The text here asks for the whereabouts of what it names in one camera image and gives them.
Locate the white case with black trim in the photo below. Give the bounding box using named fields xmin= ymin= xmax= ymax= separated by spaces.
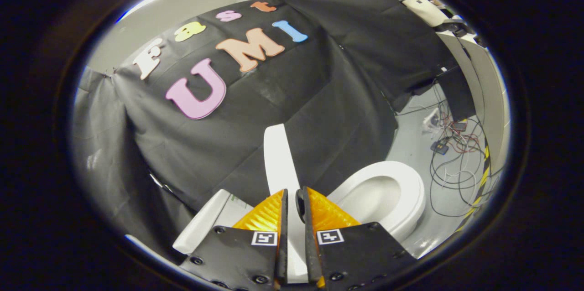
xmin=401 ymin=0 xmax=451 ymax=27

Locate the yellow black floor tape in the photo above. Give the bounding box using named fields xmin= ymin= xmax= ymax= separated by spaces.
xmin=455 ymin=144 xmax=492 ymax=233

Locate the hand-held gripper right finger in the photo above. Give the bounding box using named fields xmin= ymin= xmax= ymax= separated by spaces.
xmin=295 ymin=186 xmax=419 ymax=291

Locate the black backdrop cloth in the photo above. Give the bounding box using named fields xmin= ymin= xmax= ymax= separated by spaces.
xmin=73 ymin=0 xmax=459 ymax=255

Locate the white toilet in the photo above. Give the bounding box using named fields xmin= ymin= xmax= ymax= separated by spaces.
xmin=172 ymin=160 xmax=427 ymax=260

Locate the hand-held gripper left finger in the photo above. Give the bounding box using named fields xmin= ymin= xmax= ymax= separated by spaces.
xmin=179 ymin=189 xmax=289 ymax=291

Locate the tangle of floor cables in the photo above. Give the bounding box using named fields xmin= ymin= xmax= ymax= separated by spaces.
xmin=427 ymin=95 xmax=497 ymax=218

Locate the white toilet lid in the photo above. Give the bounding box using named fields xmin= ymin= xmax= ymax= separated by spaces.
xmin=263 ymin=123 xmax=309 ymax=285

